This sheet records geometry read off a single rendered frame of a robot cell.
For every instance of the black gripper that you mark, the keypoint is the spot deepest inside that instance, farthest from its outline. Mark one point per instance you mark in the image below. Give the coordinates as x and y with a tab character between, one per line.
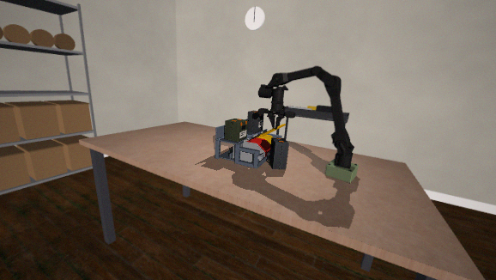
276	108

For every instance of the red open bin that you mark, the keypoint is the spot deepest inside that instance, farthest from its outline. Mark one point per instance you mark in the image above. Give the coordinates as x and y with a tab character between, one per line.
265	146

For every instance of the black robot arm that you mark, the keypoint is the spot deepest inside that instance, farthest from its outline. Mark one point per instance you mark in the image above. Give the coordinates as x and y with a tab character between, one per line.
333	85

